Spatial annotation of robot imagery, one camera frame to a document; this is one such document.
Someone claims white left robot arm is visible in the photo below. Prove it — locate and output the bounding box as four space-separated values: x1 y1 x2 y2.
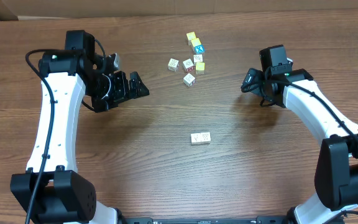
10 30 149 223

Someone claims wooden block blue X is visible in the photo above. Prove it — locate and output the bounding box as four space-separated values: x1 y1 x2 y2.
191 38 205 54

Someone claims wooden block yellow top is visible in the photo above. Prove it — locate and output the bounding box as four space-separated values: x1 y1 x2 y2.
195 62 205 74

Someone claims wooden block red letter Y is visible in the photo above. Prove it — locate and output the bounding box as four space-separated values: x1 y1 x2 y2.
168 58 179 72

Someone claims far yellow wooden block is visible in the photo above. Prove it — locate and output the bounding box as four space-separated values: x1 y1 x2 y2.
186 32 196 45

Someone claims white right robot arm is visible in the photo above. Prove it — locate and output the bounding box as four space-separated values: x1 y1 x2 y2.
241 45 358 223

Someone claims plain wooden picture block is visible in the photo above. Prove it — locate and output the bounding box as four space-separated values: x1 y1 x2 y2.
193 54 203 64

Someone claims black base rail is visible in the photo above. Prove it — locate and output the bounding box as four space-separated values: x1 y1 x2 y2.
118 216 293 224

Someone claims wooden block red apple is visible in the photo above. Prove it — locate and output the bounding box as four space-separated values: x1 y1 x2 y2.
190 133 201 145

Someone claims wooden block red letter I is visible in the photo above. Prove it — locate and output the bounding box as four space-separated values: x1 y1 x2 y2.
183 73 196 87

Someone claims wooden block red letter M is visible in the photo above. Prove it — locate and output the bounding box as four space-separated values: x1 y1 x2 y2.
183 58 195 73

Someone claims wooden block green side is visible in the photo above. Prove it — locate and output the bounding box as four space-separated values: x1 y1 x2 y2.
200 132 211 144

